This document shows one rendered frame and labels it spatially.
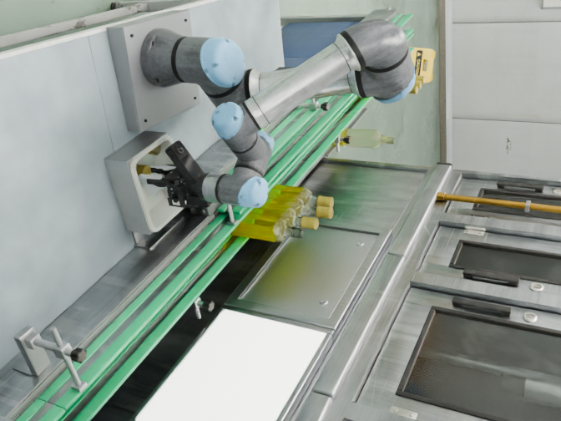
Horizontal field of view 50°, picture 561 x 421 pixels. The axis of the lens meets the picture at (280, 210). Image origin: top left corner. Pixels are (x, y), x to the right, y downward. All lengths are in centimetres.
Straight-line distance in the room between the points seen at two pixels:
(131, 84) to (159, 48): 12
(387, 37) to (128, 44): 63
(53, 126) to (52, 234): 25
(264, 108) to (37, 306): 70
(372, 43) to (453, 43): 633
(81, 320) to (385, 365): 74
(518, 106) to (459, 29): 116
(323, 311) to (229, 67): 68
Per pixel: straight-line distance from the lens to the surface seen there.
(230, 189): 145
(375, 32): 140
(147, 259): 165
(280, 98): 138
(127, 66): 159
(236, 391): 148
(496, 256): 188
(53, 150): 149
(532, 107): 783
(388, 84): 149
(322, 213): 177
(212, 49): 151
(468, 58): 773
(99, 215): 161
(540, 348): 161
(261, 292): 173
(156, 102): 167
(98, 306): 155
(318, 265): 180
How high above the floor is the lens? 186
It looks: 27 degrees down
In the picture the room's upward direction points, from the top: 98 degrees clockwise
